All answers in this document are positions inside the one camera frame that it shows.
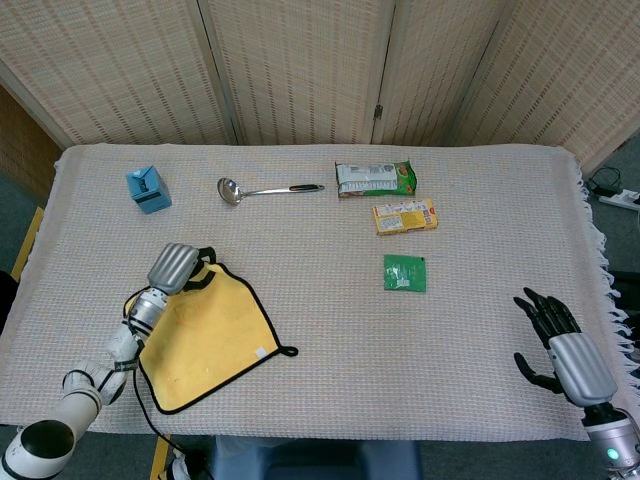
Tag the brass screen hinge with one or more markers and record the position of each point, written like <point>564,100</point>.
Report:
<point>378,111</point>

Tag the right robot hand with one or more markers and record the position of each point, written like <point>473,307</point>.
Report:
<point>565,345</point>

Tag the white power strip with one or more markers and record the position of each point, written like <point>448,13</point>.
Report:
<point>620,199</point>

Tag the blue carton box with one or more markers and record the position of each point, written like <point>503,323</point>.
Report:
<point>148,190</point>

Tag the white woven tablecloth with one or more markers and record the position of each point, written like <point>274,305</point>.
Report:
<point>340,310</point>

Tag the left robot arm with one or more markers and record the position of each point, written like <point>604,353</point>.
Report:
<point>95,380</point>

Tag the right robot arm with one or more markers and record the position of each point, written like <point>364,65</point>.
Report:
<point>612,435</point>

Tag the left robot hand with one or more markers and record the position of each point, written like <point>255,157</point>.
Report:
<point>172,269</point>

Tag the yellow biscuit box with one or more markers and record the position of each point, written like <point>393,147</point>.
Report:
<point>405,216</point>

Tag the green and white snack packet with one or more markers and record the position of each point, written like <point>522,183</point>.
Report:
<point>375,178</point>

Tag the stainless steel ladle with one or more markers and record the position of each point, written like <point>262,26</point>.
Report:
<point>231,190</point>

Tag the green sachet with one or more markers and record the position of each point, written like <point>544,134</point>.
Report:
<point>405,273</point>

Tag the woven folding screen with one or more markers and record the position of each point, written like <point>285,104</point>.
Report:
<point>310,65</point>

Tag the yellow cloth black trim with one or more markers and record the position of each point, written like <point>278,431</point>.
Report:
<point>210,330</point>

